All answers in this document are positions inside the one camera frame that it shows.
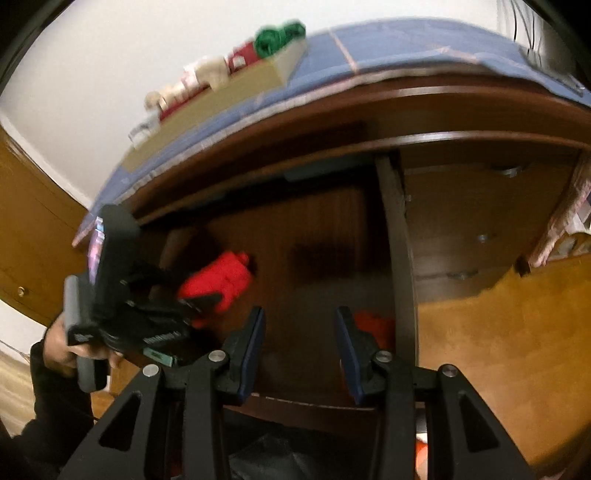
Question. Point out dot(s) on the green underwear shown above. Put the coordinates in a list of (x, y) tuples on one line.
[(277, 39)]

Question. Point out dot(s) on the pink patterned cloth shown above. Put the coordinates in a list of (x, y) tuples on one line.
[(558, 217)]

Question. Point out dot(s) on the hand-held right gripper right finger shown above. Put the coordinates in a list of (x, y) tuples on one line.
[(348, 355)]

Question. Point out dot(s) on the person's left forearm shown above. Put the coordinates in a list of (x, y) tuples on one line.
[(51, 406)]

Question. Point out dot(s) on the person's left hand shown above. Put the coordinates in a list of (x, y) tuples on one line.
[(57, 346)]

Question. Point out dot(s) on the dark red underwear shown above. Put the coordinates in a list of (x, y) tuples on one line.
[(244, 57)]

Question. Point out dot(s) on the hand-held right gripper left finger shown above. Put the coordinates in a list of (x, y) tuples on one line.
[(251, 350)]

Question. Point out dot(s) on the blue cloth cover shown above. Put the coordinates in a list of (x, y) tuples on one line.
[(415, 46)]

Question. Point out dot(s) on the beige cardboard box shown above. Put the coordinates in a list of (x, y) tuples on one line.
[(221, 101)]

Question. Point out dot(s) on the beige fuzzy underwear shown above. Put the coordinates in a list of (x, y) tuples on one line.
[(212, 71)]

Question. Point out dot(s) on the wooden cabinet door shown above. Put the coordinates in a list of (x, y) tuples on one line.
[(461, 212)]

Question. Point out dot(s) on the dark cloth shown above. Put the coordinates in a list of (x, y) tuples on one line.
[(286, 457)]

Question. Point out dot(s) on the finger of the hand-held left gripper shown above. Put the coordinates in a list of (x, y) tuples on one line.
[(196, 307)]

